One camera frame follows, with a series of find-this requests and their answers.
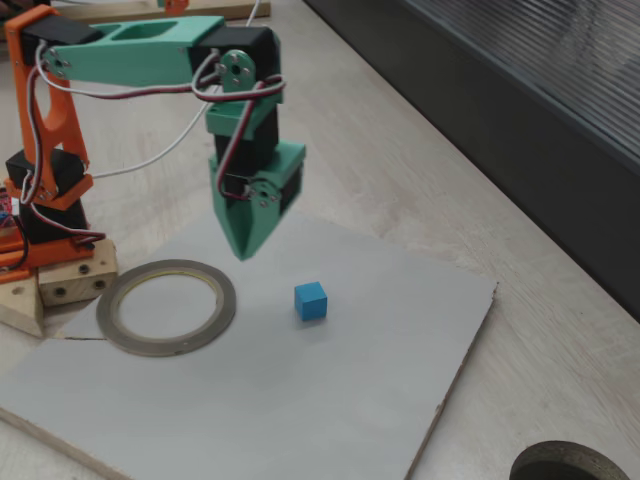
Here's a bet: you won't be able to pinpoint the blue cube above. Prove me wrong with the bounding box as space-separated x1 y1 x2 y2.
293 281 329 322

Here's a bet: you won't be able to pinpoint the wooden plank under leader arm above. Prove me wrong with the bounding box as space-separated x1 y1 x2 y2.
49 0 272 25

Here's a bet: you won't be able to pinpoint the pale wooden base block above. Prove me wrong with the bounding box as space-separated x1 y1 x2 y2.
37 238 119 308

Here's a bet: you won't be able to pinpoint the white laminated board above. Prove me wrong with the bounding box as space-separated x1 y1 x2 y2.
0 197 500 480

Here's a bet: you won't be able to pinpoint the ribbed glass desk partition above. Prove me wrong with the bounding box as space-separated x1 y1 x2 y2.
302 0 640 324

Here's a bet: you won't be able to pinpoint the red controller circuit board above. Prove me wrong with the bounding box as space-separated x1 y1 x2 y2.
0 188 16 236

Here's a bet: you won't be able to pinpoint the triangular wooden wedge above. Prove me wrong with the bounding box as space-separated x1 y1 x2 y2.
0 273 45 339

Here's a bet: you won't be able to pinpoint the white USB cable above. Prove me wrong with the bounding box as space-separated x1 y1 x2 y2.
92 0 264 180

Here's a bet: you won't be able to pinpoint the grey ring of tape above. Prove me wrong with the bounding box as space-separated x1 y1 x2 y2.
95 258 237 358

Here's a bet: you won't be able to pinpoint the red white black servo wires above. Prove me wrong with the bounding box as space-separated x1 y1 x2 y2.
19 39 289 251

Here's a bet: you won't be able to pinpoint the orange circuit board mount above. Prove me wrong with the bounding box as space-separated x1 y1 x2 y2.
0 238 31 285

